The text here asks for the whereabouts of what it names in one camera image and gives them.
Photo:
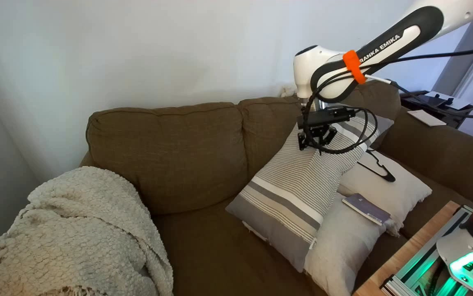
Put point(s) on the plain light gray pillow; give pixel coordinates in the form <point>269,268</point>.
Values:
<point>340,247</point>

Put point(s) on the brown sofa back cushion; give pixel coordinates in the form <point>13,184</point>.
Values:
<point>262,132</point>
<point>164,153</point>
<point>443,153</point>

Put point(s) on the gray striped pillow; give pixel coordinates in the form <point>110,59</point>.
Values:
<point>290,191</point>

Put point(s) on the blue book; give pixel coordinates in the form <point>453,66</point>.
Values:
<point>364,207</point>

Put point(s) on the gray knitted blanket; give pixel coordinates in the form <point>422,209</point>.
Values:
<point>72,235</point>

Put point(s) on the white fringed pillow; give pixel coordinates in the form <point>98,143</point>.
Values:
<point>405,191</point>

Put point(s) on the wooden table board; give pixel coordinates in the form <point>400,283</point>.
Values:
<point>394,263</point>

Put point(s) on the black clothes hanger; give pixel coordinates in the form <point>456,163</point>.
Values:
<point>381,175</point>

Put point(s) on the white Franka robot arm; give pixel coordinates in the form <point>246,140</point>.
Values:
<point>400,38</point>

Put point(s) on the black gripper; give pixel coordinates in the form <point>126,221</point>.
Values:
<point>315,125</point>

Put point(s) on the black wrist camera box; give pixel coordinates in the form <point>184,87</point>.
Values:
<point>343,114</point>

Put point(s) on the brown fabric sofa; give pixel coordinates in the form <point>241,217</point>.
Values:
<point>208,247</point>

